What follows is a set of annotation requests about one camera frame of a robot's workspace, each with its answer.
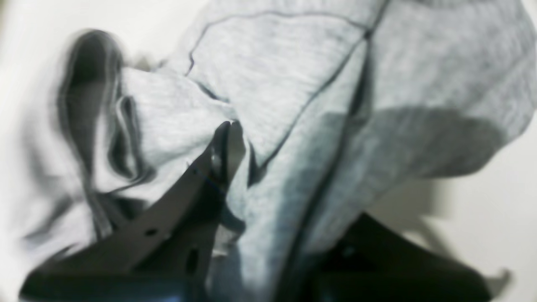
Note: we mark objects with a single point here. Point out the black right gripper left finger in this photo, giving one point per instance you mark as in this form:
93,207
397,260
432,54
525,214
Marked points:
161,256

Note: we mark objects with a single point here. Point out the grey T-shirt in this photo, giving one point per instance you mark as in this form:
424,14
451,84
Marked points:
339,101

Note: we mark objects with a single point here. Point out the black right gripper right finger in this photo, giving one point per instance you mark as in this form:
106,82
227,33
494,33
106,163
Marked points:
371,263

